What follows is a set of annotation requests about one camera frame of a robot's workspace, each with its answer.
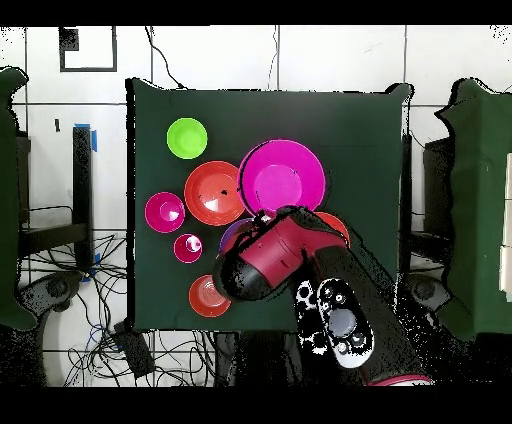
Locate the dark green tablecloth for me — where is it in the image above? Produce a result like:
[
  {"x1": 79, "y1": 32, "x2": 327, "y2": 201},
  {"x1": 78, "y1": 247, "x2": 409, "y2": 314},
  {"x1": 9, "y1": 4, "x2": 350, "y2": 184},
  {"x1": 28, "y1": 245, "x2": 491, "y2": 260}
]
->
[{"x1": 126, "y1": 77, "x2": 413, "y2": 335}]

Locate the large pink bowl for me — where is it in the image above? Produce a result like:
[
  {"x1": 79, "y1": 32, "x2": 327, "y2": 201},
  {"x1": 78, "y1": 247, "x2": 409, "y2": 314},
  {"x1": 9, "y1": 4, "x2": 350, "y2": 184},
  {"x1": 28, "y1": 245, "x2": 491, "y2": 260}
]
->
[{"x1": 237, "y1": 138, "x2": 328, "y2": 220}]

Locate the green cloth covered table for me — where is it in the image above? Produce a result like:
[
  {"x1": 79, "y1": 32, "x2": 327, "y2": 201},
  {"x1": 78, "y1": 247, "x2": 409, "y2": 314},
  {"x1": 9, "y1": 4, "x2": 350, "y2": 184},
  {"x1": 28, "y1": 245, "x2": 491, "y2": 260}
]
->
[
  {"x1": 434, "y1": 77, "x2": 512, "y2": 341},
  {"x1": 0, "y1": 66, "x2": 38, "y2": 332}
]

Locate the large orange bowl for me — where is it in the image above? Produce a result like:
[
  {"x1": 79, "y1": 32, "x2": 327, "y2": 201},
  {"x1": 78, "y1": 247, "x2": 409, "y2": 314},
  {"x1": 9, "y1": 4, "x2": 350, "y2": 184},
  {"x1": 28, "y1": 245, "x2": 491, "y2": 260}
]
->
[
  {"x1": 183, "y1": 160, "x2": 247, "y2": 228},
  {"x1": 314, "y1": 211, "x2": 352, "y2": 246}
]

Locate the small green bowl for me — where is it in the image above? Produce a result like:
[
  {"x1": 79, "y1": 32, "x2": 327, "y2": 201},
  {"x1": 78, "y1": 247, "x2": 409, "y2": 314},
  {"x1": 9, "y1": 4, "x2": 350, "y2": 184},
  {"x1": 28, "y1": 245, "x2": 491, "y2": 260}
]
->
[{"x1": 166, "y1": 116, "x2": 209, "y2": 160}]

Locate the tangle of floor cables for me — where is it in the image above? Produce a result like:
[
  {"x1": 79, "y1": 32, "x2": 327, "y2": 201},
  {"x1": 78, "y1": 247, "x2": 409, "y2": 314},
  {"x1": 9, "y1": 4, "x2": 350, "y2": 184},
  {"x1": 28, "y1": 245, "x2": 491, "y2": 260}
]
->
[{"x1": 19, "y1": 233, "x2": 217, "y2": 387}]

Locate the small red bowl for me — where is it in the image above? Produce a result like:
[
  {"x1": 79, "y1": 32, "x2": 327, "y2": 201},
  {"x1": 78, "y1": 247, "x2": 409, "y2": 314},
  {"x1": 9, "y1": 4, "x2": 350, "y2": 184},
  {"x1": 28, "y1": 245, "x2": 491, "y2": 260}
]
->
[{"x1": 144, "y1": 191, "x2": 187, "y2": 234}]

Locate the small orange bowl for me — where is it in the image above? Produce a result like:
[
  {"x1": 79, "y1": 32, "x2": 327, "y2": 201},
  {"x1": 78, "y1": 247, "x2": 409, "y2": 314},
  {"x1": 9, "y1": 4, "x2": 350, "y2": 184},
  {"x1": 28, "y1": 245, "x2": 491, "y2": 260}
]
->
[{"x1": 188, "y1": 274, "x2": 233, "y2": 319}]

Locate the black tape square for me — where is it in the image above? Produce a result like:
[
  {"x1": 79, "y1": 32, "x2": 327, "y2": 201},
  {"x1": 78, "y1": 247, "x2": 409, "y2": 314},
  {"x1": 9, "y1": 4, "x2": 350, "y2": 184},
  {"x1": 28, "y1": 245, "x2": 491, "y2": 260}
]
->
[{"x1": 58, "y1": 25, "x2": 119, "y2": 74}]

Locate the black metal stand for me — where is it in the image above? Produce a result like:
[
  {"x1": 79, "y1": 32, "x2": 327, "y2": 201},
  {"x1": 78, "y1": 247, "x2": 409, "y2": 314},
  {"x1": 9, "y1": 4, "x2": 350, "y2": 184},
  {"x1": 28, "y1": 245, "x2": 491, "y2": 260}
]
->
[
  {"x1": 399, "y1": 133, "x2": 455, "y2": 277},
  {"x1": 17, "y1": 126, "x2": 94, "y2": 273}
]

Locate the gray pedestal leg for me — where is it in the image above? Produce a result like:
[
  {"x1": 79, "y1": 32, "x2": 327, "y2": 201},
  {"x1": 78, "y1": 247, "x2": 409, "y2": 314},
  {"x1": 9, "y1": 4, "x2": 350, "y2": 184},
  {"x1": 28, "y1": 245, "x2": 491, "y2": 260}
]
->
[
  {"x1": 405, "y1": 273, "x2": 453, "y2": 315},
  {"x1": 15, "y1": 270, "x2": 85, "y2": 321}
]

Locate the red cup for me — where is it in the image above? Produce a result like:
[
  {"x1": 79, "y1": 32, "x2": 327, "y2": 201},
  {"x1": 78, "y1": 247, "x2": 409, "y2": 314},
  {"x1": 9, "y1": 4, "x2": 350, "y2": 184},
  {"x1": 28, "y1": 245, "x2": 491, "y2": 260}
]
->
[{"x1": 172, "y1": 233, "x2": 204, "y2": 265}]

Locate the blue tape strip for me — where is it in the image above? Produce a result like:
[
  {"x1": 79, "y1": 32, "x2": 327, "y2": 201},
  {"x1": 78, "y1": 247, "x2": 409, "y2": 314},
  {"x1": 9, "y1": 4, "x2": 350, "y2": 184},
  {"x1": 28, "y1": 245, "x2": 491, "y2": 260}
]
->
[
  {"x1": 74, "y1": 122, "x2": 98, "y2": 153},
  {"x1": 81, "y1": 252, "x2": 102, "y2": 283}
]

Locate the purple bowl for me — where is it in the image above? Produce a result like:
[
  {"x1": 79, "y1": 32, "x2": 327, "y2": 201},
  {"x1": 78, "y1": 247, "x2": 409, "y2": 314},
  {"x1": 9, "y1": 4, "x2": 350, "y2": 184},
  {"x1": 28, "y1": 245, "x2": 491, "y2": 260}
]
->
[{"x1": 218, "y1": 217, "x2": 257, "y2": 254}]

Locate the black power box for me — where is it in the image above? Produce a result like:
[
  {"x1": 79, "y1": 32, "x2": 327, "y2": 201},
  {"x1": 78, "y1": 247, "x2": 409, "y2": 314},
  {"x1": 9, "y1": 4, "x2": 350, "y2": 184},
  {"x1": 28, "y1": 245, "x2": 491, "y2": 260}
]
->
[{"x1": 111, "y1": 321, "x2": 156, "y2": 379}]

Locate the black floor cable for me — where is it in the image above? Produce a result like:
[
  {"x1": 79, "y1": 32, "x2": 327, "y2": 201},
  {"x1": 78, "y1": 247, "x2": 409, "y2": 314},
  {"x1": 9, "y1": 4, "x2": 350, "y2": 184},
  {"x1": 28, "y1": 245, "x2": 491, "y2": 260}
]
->
[{"x1": 143, "y1": 25, "x2": 188, "y2": 91}]

